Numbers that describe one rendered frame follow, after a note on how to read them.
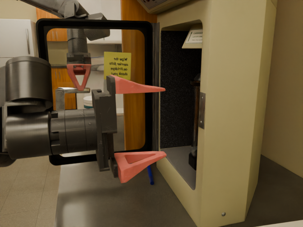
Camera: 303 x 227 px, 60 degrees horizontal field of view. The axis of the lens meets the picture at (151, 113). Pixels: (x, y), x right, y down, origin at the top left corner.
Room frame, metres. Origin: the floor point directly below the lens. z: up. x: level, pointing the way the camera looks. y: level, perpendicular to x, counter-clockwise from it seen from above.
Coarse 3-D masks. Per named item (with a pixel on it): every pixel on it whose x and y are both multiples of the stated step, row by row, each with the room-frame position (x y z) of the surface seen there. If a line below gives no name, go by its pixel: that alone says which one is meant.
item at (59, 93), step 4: (56, 92) 0.68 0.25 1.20; (60, 92) 0.68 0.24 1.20; (56, 96) 0.68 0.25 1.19; (60, 96) 0.68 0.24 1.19; (56, 100) 0.68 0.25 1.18; (60, 100) 0.68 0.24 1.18; (56, 104) 0.68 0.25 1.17; (60, 104) 0.68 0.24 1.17; (56, 108) 0.68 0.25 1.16; (60, 108) 0.68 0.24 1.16; (64, 108) 0.69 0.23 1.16
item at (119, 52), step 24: (48, 48) 0.69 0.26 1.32; (72, 48) 0.71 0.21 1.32; (96, 48) 0.73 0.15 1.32; (120, 48) 0.75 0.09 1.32; (144, 48) 0.76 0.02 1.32; (72, 72) 0.71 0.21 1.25; (96, 72) 0.73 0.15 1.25; (120, 72) 0.74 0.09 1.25; (144, 72) 0.76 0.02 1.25; (72, 96) 0.71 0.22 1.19; (120, 96) 0.74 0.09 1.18; (144, 96) 0.76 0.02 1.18; (120, 120) 0.74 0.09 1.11; (144, 120) 0.76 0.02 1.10; (120, 144) 0.74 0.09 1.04
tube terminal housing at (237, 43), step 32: (192, 0) 0.56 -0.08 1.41; (224, 0) 0.49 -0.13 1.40; (256, 0) 0.50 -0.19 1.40; (160, 32) 0.76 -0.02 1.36; (224, 32) 0.49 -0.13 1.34; (256, 32) 0.51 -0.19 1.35; (224, 64) 0.49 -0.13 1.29; (256, 64) 0.51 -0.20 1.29; (224, 96) 0.49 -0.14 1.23; (256, 96) 0.51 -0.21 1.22; (224, 128) 0.49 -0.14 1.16; (256, 128) 0.54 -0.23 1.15; (160, 160) 0.75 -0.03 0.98; (224, 160) 0.49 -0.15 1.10; (256, 160) 0.60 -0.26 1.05; (192, 192) 0.52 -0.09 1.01; (224, 192) 0.49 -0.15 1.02; (224, 224) 0.50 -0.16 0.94
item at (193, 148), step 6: (198, 90) 0.62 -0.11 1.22; (198, 96) 0.62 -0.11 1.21; (198, 102) 0.61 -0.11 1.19; (198, 108) 0.61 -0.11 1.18; (198, 114) 0.61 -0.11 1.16; (192, 120) 0.65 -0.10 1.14; (198, 120) 0.61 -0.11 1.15; (192, 126) 0.64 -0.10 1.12; (192, 132) 0.64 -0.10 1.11; (192, 138) 0.64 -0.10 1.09; (192, 144) 0.63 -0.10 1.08; (192, 150) 0.63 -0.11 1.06
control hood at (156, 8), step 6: (138, 0) 0.76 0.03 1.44; (168, 0) 0.60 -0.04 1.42; (174, 0) 0.58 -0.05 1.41; (180, 0) 0.57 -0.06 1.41; (186, 0) 0.57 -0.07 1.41; (144, 6) 0.76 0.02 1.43; (156, 6) 0.69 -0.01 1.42; (162, 6) 0.66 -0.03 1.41; (168, 6) 0.65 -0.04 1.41; (150, 12) 0.77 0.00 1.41; (156, 12) 0.75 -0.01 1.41
